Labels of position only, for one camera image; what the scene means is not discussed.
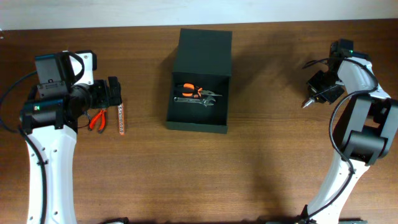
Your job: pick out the silver adjustable wrench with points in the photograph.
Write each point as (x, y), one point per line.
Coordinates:
(207, 101)

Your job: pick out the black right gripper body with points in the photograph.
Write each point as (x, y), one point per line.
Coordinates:
(325, 86)

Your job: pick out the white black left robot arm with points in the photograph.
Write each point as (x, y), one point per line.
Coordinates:
(49, 126)

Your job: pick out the orange black needle-nose pliers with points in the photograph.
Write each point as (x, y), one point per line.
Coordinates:
(192, 91)

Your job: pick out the yellow black stubby screwdriver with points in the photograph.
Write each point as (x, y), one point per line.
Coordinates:
(308, 102)

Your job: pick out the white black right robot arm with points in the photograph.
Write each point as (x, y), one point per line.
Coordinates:
(362, 126)

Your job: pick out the orange screwdriver bit holder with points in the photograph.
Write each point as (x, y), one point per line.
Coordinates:
(121, 119)

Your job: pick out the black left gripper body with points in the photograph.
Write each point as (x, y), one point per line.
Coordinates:
(101, 94)

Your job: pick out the red handled cutting pliers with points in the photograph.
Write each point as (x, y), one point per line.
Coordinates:
(100, 118)

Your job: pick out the black gift box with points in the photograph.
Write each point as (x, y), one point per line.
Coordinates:
(203, 58)

